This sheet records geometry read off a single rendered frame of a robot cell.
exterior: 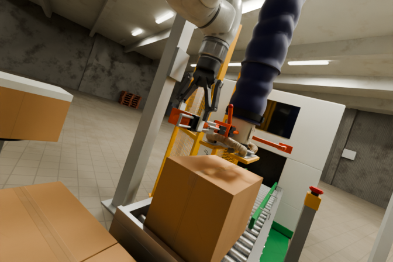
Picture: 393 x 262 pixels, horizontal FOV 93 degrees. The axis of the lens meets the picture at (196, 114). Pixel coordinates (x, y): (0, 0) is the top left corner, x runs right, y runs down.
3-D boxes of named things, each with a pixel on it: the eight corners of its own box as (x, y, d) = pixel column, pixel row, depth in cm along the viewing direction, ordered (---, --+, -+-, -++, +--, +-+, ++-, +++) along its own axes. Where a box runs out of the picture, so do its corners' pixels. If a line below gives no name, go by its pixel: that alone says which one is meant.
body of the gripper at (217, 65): (226, 66, 62) (216, 93, 62) (204, 62, 66) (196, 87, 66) (217, 57, 55) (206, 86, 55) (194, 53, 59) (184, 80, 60)
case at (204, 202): (198, 200, 150) (214, 154, 150) (244, 231, 129) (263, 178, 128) (142, 226, 99) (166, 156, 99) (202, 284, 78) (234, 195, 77)
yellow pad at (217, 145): (219, 143, 135) (221, 137, 135) (232, 148, 130) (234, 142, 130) (197, 142, 105) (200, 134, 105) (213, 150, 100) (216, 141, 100)
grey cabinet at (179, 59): (177, 81, 201) (186, 55, 201) (181, 82, 199) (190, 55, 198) (165, 75, 184) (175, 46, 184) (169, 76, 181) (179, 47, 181)
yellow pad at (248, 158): (244, 154, 126) (246, 147, 126) (258, 159, 121) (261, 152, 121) (228, 156, 96) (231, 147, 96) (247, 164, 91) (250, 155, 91)
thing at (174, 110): (181, 124, 66) (186, 111, 66) (198, 131, 63) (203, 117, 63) (167, 121, 59) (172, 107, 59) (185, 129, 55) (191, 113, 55)
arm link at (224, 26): (214, 51, 68) (188, 31, 59) (228, 10, 68) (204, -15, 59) (238, 50, 60) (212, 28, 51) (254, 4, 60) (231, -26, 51)
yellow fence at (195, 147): (148, 193, 245) (200, 42, 242) (155, 194, 249) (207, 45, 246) (158, 245, 164) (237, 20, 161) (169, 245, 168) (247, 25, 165)
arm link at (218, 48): (210, 48, 67) (204, 64, 67) (197, 35, 59) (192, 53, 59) (233, 51, 62) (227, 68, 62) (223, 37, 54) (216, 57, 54)
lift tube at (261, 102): (231, 117, 128) (281, -28, 126) (262, 127, 117) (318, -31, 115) (219, 111, 109) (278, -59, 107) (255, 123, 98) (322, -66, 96)
